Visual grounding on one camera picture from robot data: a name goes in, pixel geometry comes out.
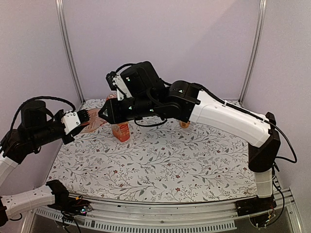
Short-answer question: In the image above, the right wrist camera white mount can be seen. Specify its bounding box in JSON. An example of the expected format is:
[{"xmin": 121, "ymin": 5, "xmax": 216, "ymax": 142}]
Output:
[{"xmin": 106, "ymin": 71, "xmax": 132, "ymax": 100}]

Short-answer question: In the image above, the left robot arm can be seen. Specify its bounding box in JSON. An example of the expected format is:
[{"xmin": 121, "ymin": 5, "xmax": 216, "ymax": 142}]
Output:
[{"xmin": 0, "ymin": 96, "xmax": 92, "ymax": 225}]

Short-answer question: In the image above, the left aluminium corner post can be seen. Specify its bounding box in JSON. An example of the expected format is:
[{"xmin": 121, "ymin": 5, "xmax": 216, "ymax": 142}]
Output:
[{"xmin": 55, "ymin": 0, "xmax": 85, "ymax": 103}]

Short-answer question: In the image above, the orange tea bottle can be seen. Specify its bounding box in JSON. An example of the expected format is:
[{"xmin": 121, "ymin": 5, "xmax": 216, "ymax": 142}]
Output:
[
  {"xmin": 81, "ymin": 108, "xmax": 107, "ymax": 133},
  {"xmin": 105, "ymin": 93, "xmax": 117, "ymax": 100},
  {"xmin": 111, "ymin": 122, "xmax": 130, "ymax": 142}
]

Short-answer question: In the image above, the aluminium corner post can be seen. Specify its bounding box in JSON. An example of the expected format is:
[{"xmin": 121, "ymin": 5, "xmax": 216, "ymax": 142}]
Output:
[
  {"xmin": 239, "ymin": 0, "xmax": 267, "ymax": 105},
  {"xmin": 55, "ymin": 0, "xmax": 85, "ymax": 103}
]

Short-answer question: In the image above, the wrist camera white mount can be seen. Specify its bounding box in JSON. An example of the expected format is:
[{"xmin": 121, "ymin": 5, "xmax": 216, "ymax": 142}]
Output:
[
  {"xmin": 106, "ymin": 71, "xmax": 132, "ymax": 100},
  {"xmin": 61, "ymin": 112, "xmax": 81, "ymax": 135}
]

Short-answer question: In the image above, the right aluminium corner post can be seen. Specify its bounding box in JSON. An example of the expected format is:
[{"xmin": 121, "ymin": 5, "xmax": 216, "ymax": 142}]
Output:
[{"xmin": 239, "ymin": 0, "xmax": 267, "ymax": 105}]

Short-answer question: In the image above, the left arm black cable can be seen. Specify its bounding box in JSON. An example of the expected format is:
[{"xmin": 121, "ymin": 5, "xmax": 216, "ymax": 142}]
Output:
[{"xmin": 8, "ymin": 96, "xmax": 77, "ymax": 136}]

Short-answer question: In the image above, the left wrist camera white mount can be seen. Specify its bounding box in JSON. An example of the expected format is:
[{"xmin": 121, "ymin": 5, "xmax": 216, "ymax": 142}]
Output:
[{"xmin": 61, "ymin": 112, "xmax": 81, "ymax": 135}]

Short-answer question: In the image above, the floral tablecloth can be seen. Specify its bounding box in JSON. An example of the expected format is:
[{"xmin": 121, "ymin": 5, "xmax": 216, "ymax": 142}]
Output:
[{"xmin": 46, "ymin": 98, "xmax": 274, "ymax": 203}]

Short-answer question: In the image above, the milk tea bottle dark label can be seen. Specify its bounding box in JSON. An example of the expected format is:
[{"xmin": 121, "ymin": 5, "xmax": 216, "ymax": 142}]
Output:
[{"xmin": 179, "ymin": 121, "xmax": 190, "ymax": 129}]

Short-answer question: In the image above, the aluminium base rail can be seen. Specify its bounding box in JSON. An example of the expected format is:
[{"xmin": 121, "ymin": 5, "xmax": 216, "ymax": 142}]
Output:
[{"xmin": 21, "ymin": 189, "xmax": 305, "ymax": 233}]

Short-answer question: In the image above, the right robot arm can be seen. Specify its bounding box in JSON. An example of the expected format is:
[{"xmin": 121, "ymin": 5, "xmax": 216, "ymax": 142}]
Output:
[{"xmin": 98, "ymin": 61, "xmax": 280, "ymax": 212}]

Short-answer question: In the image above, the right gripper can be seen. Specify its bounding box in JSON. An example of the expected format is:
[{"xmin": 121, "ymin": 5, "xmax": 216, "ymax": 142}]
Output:
[{"xmin": 99, "ymin": 94, "xmax": 157, "ymax": 123}]

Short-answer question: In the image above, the orange tea bottle front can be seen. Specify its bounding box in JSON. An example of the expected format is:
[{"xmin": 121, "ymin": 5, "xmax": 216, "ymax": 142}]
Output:
[{"xmin": 111, "ymin": 122, "xmax": 130, "ymax": 142}]

